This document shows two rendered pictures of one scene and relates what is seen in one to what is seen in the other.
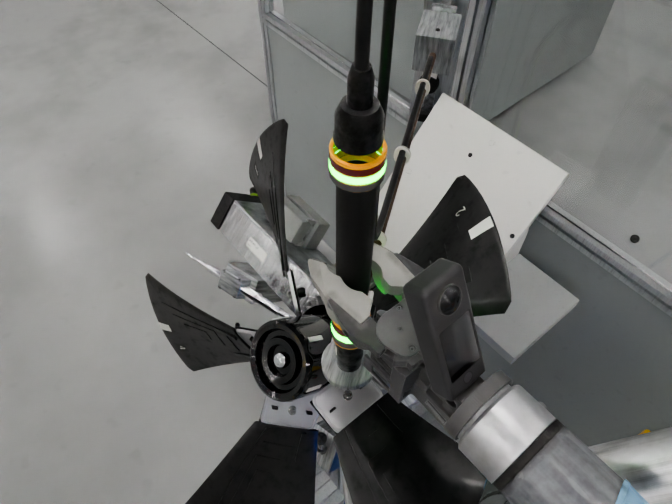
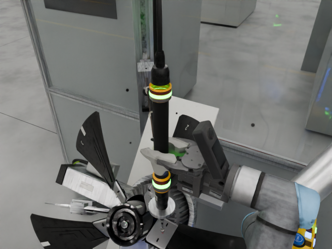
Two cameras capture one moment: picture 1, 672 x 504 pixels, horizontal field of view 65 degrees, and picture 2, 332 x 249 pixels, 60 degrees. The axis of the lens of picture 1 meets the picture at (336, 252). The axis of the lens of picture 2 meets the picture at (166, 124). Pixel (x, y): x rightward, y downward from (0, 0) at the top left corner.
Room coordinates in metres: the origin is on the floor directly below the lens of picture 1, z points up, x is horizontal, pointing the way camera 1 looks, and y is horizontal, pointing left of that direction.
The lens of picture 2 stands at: (-0.16, 0.16, 1.92)
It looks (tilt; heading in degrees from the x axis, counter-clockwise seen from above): 36 degrees down; 338
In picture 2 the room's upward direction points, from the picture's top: straight up
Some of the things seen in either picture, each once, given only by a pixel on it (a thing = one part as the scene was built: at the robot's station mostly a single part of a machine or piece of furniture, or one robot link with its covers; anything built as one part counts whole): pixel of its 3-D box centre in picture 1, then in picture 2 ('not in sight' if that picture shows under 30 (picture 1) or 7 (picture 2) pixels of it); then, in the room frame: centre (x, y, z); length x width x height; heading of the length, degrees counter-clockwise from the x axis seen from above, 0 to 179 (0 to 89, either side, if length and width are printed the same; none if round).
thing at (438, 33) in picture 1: (437, 40); (145, 73); (0.90, -0.19, 1.39); 0.10 x 0.07 x 0.08; 164
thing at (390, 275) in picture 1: (378, 273); (170, 149); (0.32, -0.04, 1.48); 0.09 x 0.03 x 0.06; 29
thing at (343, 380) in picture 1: (351, 339); (161, 192); (0.31, -0.02, 1.34); 0.09 x 0.07 x 0.10; 164
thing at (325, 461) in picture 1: (334, 441); not in sight; (0.33, 0.00, 0.91); 0.12 x 0.08 x 0.12; 129
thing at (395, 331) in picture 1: (432, 364); (207, 174); (0.22, -0.09, 1.47); 0.12 x 0.08 x 0.09; 39
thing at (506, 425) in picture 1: (504, 426); (245, 184); (0.16, -0.14, 1.48); 0.08 x 0.05 x 0.08; 129
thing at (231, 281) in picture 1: (234, 283); (79, 207); (0.57, 0.20, 1.08); 0.07 x 0.04 x 0.06; 50
